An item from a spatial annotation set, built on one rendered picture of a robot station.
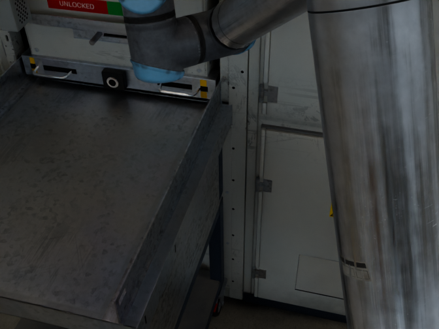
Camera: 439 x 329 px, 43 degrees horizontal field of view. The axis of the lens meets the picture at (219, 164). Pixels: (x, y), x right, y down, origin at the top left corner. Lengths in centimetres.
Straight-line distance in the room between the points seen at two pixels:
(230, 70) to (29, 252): 64
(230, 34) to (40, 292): 58
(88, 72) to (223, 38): 62
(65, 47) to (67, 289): 70
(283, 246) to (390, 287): 119
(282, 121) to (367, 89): 96
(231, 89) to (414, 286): 94
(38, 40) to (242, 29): 76
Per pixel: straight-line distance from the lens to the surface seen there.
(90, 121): 146
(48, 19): 149
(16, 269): 116
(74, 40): 153
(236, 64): 140
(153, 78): 100
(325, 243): 173
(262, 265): 186
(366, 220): 56
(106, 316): 104
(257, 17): 90
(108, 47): 150
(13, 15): 144
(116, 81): 149
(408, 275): 59
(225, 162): 160
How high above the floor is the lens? 170
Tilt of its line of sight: 42 degrees down
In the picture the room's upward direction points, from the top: 1 degrees counter-clockwise
